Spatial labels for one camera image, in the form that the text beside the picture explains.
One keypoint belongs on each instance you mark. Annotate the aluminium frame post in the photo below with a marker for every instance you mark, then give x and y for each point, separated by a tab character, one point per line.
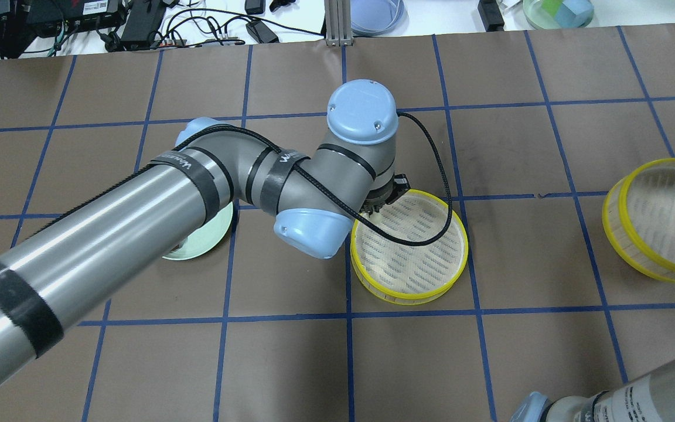
339	31

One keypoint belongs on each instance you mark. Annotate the blue plate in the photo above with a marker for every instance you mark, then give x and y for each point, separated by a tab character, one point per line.
372	18

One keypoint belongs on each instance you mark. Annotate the black power adapter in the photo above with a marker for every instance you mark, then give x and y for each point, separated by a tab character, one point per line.
142	23

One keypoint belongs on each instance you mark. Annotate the light green plate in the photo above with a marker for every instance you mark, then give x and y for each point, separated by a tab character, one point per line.
204	238

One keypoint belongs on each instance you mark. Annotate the green bowl with blocks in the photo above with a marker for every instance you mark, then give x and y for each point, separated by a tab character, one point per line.
558	14

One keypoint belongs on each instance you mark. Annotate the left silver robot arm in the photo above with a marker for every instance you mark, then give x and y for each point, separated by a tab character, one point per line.
50	281

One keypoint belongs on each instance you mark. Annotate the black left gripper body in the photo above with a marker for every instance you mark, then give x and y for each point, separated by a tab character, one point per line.
374	206

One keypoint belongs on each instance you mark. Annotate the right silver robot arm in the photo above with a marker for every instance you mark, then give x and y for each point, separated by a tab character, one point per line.
650	397

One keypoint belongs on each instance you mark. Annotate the yellow bamboo steamer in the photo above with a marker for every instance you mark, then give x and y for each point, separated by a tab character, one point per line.
638	218
410	275

